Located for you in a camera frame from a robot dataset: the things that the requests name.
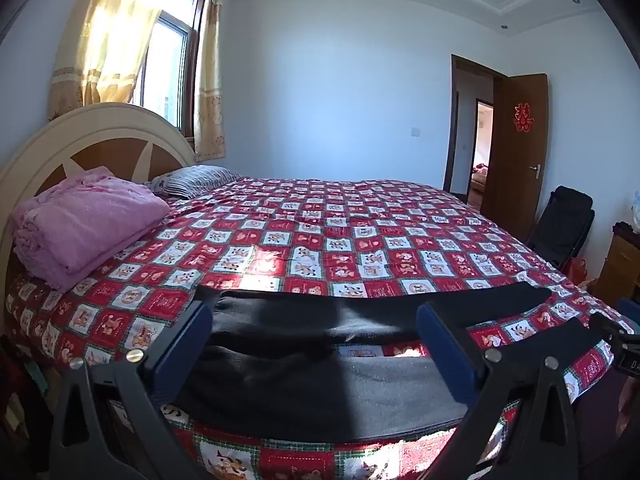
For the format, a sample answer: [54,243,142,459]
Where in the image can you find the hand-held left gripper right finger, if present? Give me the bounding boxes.
[415,301,601,480]

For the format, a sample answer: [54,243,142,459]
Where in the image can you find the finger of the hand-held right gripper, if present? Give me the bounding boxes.
[589,311,640,347]

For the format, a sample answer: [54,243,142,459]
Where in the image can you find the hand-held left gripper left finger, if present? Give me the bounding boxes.
[50,300,216,480]

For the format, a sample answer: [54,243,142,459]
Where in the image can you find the black pants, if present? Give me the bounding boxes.
[172,282,613,442]

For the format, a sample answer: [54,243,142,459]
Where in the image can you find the wooden cabinet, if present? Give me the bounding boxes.
[595,220,640,311]

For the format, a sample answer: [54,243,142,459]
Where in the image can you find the red bag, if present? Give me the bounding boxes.
[565,257,589,286]

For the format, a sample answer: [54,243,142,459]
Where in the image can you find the black chair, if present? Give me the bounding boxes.
[525,186,596,276]

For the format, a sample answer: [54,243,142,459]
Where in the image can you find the red checked printed blanket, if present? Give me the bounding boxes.
[5,175,621,480]

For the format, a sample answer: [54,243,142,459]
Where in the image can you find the folded pink blanket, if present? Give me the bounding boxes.
[10,166,171,292]

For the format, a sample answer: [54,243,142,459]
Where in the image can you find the striped pillow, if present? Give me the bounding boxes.
[147,165,243,200]

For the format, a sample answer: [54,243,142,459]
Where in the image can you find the brown wooden door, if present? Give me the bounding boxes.
[480,74,549,243]

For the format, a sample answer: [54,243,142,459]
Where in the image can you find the red paper door decoration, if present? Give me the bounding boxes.
[513,102,534,134]

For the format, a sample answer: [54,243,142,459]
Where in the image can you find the cream and brown headboard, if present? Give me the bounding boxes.
[0,102,198,306]

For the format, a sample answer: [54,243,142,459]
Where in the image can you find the narrow yellow curtain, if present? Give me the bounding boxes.
[192,0,227,162]

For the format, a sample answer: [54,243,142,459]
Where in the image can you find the window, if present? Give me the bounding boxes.
[132,0,207,139]

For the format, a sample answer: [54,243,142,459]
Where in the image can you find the wide yellow curtain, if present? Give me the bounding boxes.
[47,0,183,121]

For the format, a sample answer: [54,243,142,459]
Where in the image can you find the brown door frame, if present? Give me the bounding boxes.
[442,54,508,206]

